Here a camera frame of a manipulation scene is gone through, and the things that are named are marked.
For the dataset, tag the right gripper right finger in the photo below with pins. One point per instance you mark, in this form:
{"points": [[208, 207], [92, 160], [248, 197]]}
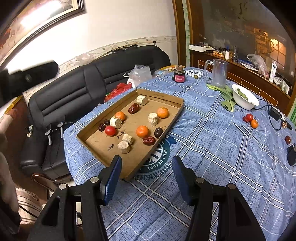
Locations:
{"points": [[236, 220]]}

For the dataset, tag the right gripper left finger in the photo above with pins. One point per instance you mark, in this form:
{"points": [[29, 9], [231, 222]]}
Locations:
{"points": [[74, 212]]}

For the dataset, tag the beige sugarcane chunk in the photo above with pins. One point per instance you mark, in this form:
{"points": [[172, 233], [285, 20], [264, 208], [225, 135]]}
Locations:
{"points": [[142, 100], [153, 119], [115, 122], [127, 138], [124, 147]]}

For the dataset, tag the cardboard tray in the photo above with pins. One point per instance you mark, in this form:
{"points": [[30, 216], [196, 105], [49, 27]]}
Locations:
{"points": [[104, 148]]}

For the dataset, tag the dark purple passion fruit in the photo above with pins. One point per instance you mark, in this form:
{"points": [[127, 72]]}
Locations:
{"points": [[158, 132]]}

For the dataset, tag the dark red jujube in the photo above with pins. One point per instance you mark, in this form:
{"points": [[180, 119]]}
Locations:
{"points": [[134, 108]]}

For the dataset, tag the large orange mandarin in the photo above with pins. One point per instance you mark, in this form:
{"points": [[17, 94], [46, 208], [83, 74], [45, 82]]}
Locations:
{"points": [[142, 131]]}

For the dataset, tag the orange mandarin with stem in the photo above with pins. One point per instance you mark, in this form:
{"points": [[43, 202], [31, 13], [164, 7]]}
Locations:
{"points": [[162, 112]]}

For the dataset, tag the black leather sofa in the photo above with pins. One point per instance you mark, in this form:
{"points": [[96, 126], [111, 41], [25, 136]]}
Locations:
{"points": [[72, 96]]}

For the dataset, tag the framed painting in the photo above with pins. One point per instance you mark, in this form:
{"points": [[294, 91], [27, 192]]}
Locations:
{"points": [[32, 19]]}

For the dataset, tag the blue plaid tablecloth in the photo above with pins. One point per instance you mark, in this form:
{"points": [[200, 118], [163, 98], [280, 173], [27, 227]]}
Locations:
{"points": [[220, 147]]}

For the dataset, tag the small orange mandarin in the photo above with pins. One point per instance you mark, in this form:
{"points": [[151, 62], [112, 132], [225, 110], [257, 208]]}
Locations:
{"points": [[254, 123]]}

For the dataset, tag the small red jujube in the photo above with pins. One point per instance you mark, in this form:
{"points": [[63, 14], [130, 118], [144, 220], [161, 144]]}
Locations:
{"points": [[245, 119]]}

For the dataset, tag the small red tomato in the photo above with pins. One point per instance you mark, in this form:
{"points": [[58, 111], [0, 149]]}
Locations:
{"points": [[249, 117]]}

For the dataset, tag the red plastic bag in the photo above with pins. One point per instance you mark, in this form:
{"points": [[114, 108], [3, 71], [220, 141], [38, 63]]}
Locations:
{"points": [[120, 88]]}

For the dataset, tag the black power adapter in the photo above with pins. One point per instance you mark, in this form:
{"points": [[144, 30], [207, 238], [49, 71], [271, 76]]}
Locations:
{"points": [[274, 113]]}

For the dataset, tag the green leafy vegetable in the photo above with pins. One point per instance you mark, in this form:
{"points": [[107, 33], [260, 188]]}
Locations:
{"points": [[227, 94]]}

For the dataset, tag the white enamel bowl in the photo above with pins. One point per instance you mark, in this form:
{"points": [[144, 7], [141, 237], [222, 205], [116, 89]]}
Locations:
{"points": [[244, 98]]}

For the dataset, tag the clear plastic bag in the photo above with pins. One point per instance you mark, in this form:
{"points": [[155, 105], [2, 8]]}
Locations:
{"points": [[138, 75]]}

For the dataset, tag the wooden counter cabinet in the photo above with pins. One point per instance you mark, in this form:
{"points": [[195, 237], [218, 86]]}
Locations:
{"points": [[249, 79]]}

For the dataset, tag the clear glass pitcher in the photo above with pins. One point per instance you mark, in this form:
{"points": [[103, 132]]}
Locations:
{"points": [[219, 72]]}

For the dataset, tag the pink labelled jar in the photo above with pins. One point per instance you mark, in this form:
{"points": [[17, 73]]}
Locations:
{"points": [[179, 74]]}

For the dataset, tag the white carton box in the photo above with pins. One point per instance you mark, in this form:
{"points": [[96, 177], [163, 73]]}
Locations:
{"points": [[273, 71]]}

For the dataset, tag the yellow box with fruit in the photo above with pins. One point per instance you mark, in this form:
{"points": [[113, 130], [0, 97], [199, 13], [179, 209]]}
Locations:
{"points": [[172, 68]]}

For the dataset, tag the white plastic bag on counter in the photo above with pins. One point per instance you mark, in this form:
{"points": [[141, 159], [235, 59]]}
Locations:
{"points": [[259, 63]]}

